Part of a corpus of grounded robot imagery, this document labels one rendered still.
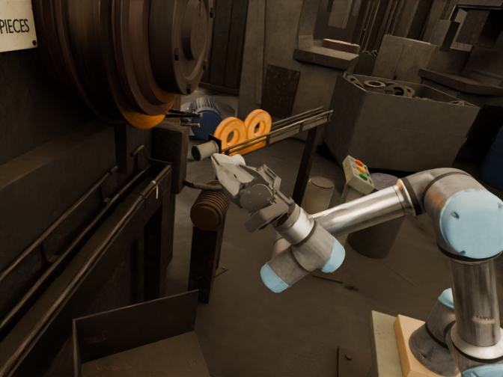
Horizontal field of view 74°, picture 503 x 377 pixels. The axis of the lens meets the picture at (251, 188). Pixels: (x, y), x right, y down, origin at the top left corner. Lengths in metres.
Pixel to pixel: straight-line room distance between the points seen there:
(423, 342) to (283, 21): 2.93
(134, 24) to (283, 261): 0.56
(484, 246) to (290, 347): 0.96
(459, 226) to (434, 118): 2.47
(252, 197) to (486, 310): 0.55
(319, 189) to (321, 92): 1.99
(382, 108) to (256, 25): 1.48
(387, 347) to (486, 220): 0.65
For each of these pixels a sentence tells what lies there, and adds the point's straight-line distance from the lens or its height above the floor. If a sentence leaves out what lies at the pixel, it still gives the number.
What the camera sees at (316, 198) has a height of 0.46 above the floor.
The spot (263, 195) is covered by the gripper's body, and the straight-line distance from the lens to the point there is 0.67.
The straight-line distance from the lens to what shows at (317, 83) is 3.42.
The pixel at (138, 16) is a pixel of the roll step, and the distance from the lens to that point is 0.68.
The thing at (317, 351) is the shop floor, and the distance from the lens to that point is 1.54.
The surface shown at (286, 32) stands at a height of 1.00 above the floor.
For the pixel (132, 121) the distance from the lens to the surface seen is 0.77.
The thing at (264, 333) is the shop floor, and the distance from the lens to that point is 1.52.
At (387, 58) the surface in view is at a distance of 5.20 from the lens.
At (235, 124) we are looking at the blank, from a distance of 1.34.
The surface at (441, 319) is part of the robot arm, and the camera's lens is 1.11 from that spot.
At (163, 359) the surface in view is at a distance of 0.69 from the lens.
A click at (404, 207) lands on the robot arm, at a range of 0.86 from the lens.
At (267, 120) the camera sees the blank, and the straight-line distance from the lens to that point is 1.48.
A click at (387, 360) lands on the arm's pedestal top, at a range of 1.23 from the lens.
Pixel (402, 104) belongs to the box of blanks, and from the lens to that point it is 2.96.
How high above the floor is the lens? 1.19
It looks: 29 degrees down
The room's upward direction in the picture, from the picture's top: 10 degrees clockwise
